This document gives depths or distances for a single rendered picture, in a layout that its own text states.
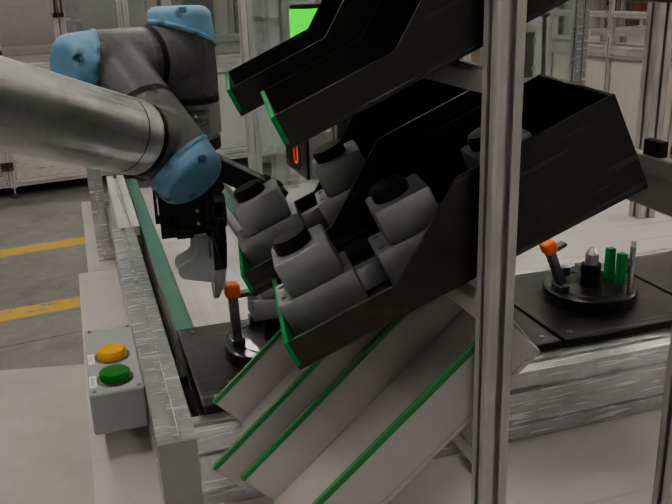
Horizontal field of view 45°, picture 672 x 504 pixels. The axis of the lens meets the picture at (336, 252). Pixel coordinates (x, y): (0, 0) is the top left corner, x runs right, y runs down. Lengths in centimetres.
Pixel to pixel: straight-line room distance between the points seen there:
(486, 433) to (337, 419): 19
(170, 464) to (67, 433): 28
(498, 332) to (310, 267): 14
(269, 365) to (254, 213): 20
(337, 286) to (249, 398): 32
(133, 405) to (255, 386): 25
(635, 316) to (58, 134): 86
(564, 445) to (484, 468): 52
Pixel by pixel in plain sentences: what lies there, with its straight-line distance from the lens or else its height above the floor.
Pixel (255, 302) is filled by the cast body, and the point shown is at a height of 105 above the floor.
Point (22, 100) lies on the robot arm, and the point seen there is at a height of 137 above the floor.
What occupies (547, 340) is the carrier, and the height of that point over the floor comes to 97.
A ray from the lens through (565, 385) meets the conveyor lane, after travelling 112.
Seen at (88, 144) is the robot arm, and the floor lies 132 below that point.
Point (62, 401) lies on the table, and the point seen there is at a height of 86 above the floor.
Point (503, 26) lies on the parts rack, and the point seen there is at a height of 142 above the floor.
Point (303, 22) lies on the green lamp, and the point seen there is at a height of 139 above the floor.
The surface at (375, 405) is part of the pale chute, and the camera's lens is 74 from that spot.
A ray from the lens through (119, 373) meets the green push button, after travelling 109.
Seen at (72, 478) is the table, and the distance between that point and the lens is 111.
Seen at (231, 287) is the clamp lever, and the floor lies 107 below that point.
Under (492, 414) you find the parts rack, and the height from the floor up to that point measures 115.
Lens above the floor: 145
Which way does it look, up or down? 19 degrees down
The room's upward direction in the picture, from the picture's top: 2 degrees counter-clockwise
